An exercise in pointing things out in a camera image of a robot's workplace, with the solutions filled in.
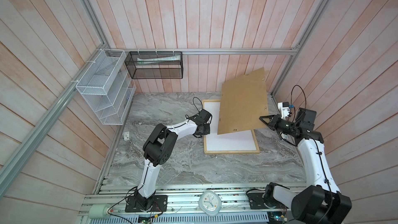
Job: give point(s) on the light wooden picture frame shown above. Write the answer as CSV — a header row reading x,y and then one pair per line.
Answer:
x,y
230,152

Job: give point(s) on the autumn forest photo print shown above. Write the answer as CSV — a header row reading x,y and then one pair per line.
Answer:
x,y
230,140

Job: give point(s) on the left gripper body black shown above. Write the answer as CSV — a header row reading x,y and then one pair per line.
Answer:
x,y
205,130

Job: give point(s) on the brown frame backing board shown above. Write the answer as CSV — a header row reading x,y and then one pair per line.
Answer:
x,y
243,102

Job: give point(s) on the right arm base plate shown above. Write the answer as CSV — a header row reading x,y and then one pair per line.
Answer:
x,y
259,200

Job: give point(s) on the small white box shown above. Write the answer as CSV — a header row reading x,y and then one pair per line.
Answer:
x,y
126,136

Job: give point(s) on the paper in black basket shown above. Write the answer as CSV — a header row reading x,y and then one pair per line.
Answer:
x,y
168,60

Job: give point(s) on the white wire mesh shelf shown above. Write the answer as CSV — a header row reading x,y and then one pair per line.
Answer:
x,y
107,87

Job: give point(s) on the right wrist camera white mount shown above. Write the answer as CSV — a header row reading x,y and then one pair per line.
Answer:
x,y
285,110

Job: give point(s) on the pale green emergency button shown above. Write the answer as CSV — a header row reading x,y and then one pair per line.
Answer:
x,y
100,211

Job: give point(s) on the black wire mesh basket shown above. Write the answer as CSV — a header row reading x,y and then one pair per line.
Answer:
x,y
153,71

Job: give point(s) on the white round timer clock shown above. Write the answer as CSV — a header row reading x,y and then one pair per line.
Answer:
x,y
210,203

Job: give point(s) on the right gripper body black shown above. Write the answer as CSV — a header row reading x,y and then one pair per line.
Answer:
x,y
284,126

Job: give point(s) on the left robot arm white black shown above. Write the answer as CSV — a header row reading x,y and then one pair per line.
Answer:
x,y
158,149

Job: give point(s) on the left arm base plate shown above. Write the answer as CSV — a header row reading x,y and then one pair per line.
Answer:
x,y
158,203

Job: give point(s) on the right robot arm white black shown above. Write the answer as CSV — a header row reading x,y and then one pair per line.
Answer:
x,y
321,202

